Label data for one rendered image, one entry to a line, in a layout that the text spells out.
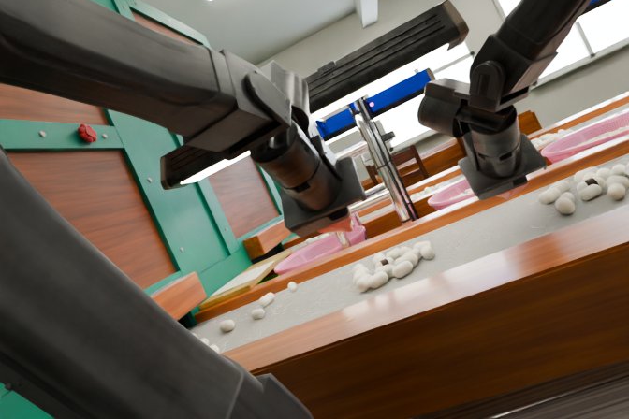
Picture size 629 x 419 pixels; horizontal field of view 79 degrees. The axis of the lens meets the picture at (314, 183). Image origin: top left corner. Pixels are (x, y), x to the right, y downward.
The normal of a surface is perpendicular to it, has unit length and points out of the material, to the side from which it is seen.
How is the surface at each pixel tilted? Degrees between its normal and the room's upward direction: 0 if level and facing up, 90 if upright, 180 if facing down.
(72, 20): 94
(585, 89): 90
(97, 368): 91
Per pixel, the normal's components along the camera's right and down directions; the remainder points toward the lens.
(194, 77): 0.71, -0.34
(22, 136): 0.87, -0.41
